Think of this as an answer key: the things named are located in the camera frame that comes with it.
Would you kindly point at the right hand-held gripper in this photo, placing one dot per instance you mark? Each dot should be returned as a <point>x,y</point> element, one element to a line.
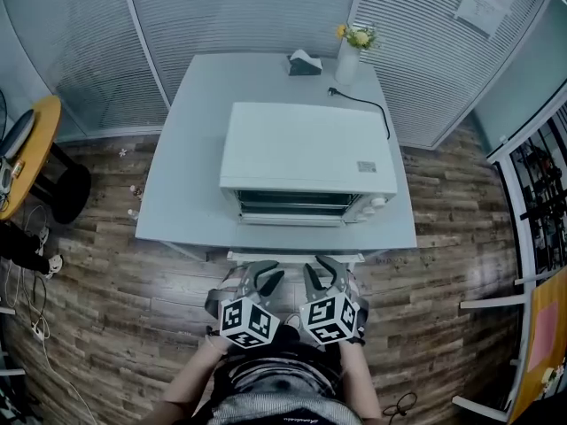
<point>328,321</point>

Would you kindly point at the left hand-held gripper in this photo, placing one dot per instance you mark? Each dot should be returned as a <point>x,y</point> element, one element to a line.
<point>246,321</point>

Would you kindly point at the white glass oven door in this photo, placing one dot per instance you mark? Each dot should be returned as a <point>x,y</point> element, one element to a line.
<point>292,256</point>

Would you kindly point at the person's left forearm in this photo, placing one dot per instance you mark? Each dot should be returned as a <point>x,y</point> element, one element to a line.
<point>190,383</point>

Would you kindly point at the person's right forearm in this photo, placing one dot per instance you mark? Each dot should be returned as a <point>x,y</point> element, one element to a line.
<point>361,383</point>

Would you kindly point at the white oven knob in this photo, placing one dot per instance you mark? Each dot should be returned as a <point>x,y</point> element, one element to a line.
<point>378,202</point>
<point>368,212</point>

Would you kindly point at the white oven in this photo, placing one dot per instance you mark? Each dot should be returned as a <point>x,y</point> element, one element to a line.
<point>301,149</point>

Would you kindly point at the person's black trousers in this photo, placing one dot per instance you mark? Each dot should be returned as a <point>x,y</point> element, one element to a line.
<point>288,348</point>

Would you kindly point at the person's grey patterned shirt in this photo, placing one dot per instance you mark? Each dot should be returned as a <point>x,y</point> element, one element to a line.
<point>283,410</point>

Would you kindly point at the light grey table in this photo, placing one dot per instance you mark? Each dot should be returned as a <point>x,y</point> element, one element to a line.
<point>190,171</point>

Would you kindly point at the clear plastic bottle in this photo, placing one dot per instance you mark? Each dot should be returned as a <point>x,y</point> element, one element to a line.
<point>133,214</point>

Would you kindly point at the white vase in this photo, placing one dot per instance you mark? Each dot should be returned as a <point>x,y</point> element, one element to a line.
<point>346,67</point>

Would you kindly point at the grey tissue box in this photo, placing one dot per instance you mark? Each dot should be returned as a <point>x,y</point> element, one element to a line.
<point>303,67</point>

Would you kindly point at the pink paper sheet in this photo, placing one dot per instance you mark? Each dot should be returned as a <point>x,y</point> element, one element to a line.
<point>544,334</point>

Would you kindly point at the white power strip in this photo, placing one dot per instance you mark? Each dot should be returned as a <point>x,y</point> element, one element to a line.
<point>41,329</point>

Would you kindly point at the black metal shelf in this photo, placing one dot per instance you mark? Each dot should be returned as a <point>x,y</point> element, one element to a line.
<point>538,210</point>

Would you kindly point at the round wooden side table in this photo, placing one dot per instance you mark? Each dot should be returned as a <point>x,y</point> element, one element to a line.
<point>40,149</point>

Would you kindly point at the small orange bottle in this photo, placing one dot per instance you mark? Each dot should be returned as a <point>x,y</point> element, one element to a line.
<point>18,168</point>

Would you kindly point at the grey oval tray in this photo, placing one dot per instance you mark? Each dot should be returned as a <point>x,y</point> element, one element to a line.
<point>17,133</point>

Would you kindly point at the white printed text sheet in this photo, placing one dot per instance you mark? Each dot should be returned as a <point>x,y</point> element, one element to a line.
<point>480,13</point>

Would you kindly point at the wooden desk with white frame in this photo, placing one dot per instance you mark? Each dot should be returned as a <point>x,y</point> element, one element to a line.
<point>553,290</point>

